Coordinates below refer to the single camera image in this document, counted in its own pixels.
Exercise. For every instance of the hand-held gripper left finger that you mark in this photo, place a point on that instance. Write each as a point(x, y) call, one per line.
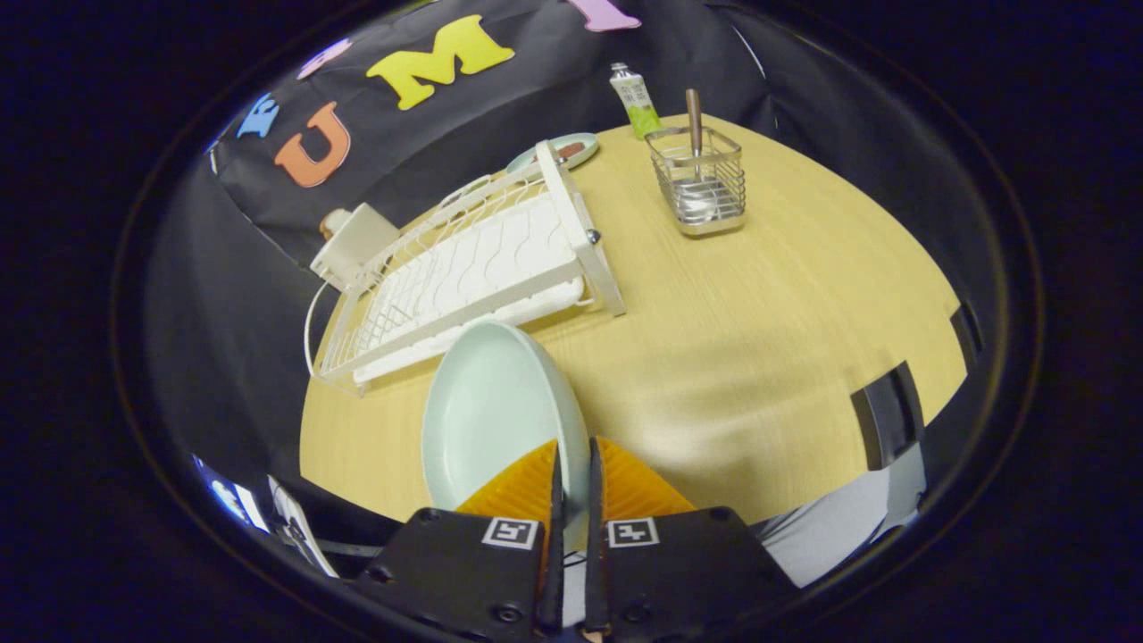
point(554, 554)

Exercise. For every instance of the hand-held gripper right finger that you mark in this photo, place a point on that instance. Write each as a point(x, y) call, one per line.
point(596, 554)

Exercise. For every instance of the pale green plate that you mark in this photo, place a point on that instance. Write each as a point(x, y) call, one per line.
point(496, 411)

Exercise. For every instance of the person's grey clothing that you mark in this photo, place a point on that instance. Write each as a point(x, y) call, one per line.
point(830, 527)

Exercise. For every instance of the black table clamp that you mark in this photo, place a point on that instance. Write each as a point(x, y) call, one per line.
point(967, 330)
point(884, 415)

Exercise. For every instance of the blue lit screen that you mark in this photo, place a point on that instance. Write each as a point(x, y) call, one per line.
point(228, 496)

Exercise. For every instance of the white toaster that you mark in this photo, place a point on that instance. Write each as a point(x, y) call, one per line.
point(362, 246)

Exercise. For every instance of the brown bread slice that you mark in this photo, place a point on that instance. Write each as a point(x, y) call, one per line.
point(335, 221)

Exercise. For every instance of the brown food piece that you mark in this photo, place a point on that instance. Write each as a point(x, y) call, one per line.
point(568, 149)

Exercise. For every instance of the small pale green saucer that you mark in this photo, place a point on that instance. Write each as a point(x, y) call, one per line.
point(585, 145)

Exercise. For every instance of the black backdrop cloth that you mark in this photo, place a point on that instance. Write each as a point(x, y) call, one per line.
point(268, 241)

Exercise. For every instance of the green and white bottle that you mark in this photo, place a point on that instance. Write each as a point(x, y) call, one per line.
point(636, 103)

